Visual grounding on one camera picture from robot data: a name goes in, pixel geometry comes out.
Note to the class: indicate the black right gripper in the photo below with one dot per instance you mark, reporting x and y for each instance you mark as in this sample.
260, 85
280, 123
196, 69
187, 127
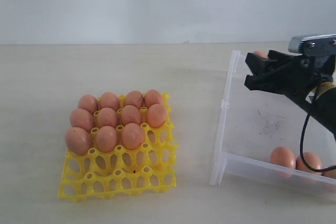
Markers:
295, 76

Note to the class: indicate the brown egg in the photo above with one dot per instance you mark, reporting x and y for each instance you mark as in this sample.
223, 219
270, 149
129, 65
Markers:
107, 117
89, 103
106, 139
131, 114
109, 100
283, 156
156, 115
153, 97
312, 160
330, 174
82, 119
78, 140
261, 54
132, 136
134, 98

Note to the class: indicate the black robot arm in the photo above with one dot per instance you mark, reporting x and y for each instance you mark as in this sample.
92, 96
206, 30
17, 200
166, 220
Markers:
323, 107

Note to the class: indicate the clear plastic bin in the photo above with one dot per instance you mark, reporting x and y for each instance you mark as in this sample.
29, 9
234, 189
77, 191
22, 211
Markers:
253, 123

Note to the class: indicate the yellow plastic egg tray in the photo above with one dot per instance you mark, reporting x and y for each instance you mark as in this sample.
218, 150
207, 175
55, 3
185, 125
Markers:
122, 171

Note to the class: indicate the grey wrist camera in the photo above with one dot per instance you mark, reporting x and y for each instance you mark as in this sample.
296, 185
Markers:
320, 47

